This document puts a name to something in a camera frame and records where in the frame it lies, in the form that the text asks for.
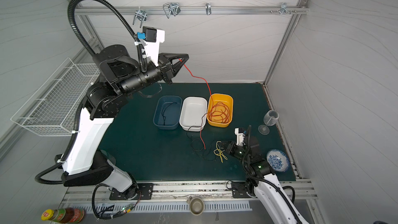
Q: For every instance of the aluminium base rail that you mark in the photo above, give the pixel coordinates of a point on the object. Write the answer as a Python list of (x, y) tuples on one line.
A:
[(172, 196)]

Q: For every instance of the clear wine glass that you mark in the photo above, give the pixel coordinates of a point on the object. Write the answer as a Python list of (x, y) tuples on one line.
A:
[(270, 119)]

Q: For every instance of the aluminium crossbar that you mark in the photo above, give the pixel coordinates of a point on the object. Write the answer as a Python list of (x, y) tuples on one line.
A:
[(215, 10)]

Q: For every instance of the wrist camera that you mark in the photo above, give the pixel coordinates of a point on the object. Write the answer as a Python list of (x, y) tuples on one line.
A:
[(151, 38), (240, 136)]

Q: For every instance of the white wire basket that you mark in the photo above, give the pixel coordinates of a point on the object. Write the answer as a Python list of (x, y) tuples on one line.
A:
[(50, 111)]

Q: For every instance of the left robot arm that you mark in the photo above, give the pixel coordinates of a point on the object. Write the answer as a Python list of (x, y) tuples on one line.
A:
[(120, 77)]

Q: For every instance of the yellow plastic bin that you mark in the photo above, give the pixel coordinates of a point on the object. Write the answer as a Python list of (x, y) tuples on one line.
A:
[(220, 110)]

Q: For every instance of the metal clamp hook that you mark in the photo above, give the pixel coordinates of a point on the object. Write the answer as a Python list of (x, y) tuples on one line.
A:
[(140, 16)]

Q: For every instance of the metal U-bolt hook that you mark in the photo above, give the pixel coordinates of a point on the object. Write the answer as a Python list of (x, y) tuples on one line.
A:
[(171, 9)]

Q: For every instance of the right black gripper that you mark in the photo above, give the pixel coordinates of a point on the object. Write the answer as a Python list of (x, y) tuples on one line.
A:
[(230, 148)]

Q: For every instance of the sauce bottle yellow cap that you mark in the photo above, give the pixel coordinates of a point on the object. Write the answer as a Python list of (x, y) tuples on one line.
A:
[(64, 215)]

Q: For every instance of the olive round cup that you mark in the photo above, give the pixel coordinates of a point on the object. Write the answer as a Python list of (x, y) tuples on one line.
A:
[(196, 205)]

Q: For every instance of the blue white patterned plate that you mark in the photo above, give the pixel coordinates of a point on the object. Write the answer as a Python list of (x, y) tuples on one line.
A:
[(278, 160)]

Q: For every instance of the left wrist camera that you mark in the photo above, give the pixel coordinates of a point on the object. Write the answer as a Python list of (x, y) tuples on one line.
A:
[(151, 38)]

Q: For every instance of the white plastic bin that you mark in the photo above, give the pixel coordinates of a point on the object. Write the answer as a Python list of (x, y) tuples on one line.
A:
[(193, 114)]

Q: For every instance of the small metal bracket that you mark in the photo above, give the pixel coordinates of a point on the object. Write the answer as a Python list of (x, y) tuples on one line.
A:
[(208, 8)]

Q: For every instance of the right metal clamp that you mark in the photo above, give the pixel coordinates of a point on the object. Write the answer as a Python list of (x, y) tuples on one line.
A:
[(283, 10)]

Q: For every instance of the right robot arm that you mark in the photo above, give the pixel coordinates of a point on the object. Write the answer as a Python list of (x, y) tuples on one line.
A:
[(261, 181)]

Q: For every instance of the blue plastic bin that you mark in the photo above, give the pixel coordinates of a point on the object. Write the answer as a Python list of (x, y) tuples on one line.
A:
[(167, 112)]

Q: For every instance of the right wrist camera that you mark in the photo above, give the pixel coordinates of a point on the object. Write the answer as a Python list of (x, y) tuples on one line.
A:
[(240, 136)]

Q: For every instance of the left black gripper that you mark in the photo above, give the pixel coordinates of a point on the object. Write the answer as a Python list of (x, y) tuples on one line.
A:
[(167, 71)]

